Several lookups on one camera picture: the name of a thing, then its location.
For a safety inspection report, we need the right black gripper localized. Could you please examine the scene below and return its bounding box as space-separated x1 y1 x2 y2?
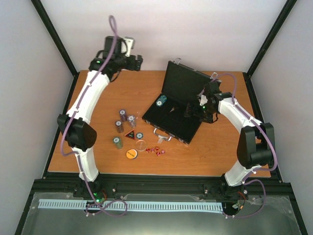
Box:
184 102 216 124

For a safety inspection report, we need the black poker set case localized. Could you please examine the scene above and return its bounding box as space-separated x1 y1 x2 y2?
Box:
142 61 212 144

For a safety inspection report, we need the purple chip stack right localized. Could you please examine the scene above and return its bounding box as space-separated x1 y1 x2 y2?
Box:
128 115 136 128

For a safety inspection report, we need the single blue poker chip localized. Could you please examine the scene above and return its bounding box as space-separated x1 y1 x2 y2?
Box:
136 132 143 139

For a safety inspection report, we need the clear round dealer button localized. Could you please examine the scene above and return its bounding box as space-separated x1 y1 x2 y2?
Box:
135 140 147 151

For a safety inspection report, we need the purple chip stack rear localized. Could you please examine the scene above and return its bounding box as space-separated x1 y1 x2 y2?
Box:
119 109 128 122

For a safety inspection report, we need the triangular all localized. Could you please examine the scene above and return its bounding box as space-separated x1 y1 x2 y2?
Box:
124 130 136 140

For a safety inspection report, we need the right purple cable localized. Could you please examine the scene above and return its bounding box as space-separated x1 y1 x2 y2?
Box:
210 73 278 219

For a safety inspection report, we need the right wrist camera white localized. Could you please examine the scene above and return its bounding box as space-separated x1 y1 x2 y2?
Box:
197 89 208 106

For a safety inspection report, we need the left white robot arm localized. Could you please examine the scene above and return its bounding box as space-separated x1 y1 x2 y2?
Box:
57 36 143 197

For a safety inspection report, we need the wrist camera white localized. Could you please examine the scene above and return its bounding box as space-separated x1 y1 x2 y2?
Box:
122 37 135 57
197 89 208 106

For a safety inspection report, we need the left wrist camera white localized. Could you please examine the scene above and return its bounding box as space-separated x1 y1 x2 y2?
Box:
122 37 135 57

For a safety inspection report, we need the black aluminium frame rail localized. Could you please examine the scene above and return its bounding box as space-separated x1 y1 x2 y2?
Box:
29 173 295 202

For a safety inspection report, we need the blue chip stack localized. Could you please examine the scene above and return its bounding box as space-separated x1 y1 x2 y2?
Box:
156 95 167 107

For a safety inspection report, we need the light blue slotted cable duct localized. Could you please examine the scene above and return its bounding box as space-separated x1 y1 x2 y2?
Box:
38 199 223 213

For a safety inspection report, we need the orange big blind button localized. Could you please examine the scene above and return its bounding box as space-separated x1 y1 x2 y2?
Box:
126 149 137 159

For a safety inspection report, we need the green chip stack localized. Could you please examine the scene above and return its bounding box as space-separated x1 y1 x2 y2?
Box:
112 137 123 149

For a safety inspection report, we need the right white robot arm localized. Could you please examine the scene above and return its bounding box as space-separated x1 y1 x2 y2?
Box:
184 80 277 198

